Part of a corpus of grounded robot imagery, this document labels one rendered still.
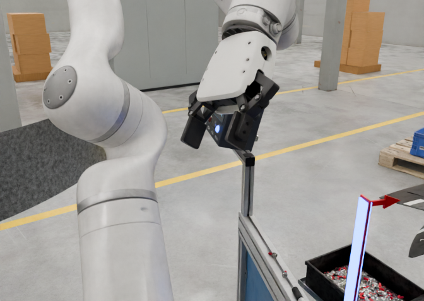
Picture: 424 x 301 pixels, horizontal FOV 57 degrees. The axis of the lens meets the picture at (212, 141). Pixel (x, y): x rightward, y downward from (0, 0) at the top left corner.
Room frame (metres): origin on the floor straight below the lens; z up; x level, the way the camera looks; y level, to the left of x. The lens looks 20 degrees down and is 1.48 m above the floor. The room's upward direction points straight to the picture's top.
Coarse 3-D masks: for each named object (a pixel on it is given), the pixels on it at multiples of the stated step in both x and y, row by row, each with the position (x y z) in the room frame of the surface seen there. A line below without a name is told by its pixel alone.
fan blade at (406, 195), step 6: (414, 186) 0.67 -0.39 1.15; (420, 186) 0.66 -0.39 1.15; (396, 192) 0.66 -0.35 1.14; (402, 192) 0.65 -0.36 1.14; (408, 192) 0.64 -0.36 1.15; (414, 192) 0.63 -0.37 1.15; (420, 192) 0.62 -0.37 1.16; (396, 198) 0.62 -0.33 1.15; (402, 198) 0.62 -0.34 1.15; (408, 198) 0.61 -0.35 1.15; (414, 198) 0.60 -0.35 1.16; (420, 198) 0.59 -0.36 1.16; (402, 204) 0.59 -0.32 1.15; (414, 204) 0.57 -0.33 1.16; (420, 204) 0.56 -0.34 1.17
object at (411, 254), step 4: (420, 232) 0.83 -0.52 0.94; (416, 236) 0.82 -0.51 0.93; (420, 236) 0.81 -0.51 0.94; (416, 240) 0.80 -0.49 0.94; (412, 244) 0.80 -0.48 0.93; (416, 244) 0.78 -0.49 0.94; (420, 244) 0.77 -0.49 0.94; (412, 248) 0.78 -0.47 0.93; (416, 248) 0.77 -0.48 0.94; (420, 248) 0.76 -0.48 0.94; (412, 252) 0.76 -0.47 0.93; (416, 252) 0.75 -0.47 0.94; (420, 252) 0.74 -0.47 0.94; (408, 256) 0.76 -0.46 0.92; (412, 256) 0.75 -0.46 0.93; (416, 256) 0.74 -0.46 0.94
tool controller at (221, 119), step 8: (216, 120) 1.16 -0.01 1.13; (224, 120) 1.09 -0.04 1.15; (208, 128) 1.21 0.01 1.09; (224, 128) 1.08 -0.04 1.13; (256, 128) 1.10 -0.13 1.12; (216, 136) 1.11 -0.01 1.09; (224, 136) 1.08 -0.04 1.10; (256, 136) 1.14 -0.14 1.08; (224, 144) 1.08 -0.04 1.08; (248, 144) 1.10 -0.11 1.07
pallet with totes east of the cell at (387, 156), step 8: (400, 144) 3.59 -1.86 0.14; (408, 144) 3.59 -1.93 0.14; (384, 152) 3.38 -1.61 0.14; (392, 152) 3.37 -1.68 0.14; (400, 152) 3.37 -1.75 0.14; (408, 152) 3.39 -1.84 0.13; (384, 160) 3.37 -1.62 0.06; (392, 160) 3.32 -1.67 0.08; (408, 160) 3.21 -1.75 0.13; (416, 160) 3.17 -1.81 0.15; (392, 168) 3.30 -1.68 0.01; (400, 168) 3.27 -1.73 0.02; (408, 168) 3.27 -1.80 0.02; (416, 176) 3.14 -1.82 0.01
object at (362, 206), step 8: (360, 200) 0.55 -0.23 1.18; (360, 208) 0.54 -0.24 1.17; (360, 216) 0.54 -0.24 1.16; (360, 224) 0.54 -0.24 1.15; (360, 232) 0.53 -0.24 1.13; (360, 240) 0.53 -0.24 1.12; (352, 248) 0.55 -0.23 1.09; (360, 248) 0.53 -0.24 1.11; (352, 256) 0.55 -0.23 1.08; (352, 264) 0.54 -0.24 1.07; (352, 272) 0.54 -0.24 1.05; (352, 280) 0.54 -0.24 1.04; (352, 288) 0.53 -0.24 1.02; (344, 296) 0.55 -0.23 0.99; (352, 296) 0.53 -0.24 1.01
